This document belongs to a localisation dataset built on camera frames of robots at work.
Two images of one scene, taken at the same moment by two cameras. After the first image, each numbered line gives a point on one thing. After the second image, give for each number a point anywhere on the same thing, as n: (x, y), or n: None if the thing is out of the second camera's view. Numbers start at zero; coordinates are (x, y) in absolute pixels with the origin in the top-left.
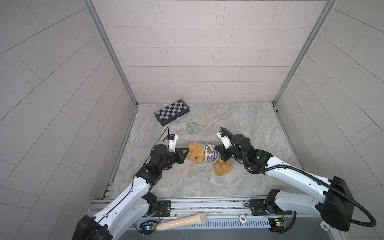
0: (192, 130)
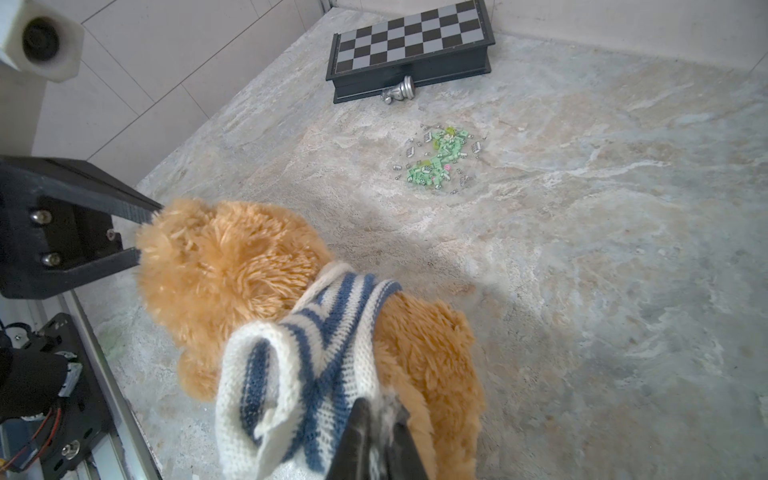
0: (448, 144)
